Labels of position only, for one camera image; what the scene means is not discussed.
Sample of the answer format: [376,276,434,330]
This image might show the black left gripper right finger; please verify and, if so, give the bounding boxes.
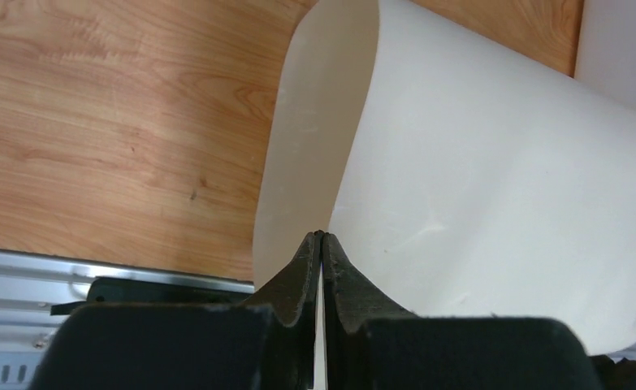
[322,233,417,389]

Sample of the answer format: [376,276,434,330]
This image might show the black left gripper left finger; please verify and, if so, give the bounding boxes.
[244,231,322,389]

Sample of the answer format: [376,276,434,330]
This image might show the cream square container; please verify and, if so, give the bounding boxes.
[252,1,636,354]

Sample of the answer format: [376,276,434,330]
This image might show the aluminium frame rail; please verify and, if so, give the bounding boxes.
[0,249,254,389]

